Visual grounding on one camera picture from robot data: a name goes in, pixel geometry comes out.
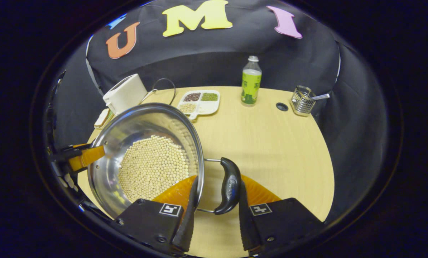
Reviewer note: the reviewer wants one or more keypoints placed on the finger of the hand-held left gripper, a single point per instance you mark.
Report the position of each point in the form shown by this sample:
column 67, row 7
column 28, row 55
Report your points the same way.
column 88, row 157
column 77, row 146

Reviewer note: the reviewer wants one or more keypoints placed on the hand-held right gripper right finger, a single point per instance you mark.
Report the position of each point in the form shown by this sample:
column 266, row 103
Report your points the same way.
column 245, row 225

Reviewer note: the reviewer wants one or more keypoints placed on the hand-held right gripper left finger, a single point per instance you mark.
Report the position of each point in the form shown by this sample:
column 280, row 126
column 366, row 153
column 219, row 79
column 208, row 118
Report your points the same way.
column 188, row 229

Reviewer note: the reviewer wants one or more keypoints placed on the stainless steel pot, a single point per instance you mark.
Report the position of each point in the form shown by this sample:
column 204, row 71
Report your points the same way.
column 145, row 122

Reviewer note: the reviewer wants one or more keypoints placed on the sandwich on green plate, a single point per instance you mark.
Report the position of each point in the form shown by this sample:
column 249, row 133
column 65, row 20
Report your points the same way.
column 101, row 118

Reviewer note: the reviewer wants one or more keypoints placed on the pile of pale beans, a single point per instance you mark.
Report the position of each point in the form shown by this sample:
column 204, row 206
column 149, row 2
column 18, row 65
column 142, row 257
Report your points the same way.
column 153, row 168

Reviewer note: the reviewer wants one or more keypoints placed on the white toaster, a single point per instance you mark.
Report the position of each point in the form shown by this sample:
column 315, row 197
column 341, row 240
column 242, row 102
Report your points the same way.
column 126, row 93

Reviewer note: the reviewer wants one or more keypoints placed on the white divided bean tray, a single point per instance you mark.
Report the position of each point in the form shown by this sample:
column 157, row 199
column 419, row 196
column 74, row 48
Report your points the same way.
column 199, row 102

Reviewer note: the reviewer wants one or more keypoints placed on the green label plastic bottle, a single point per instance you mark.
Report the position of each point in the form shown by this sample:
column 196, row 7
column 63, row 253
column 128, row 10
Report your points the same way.
column 251, row 86

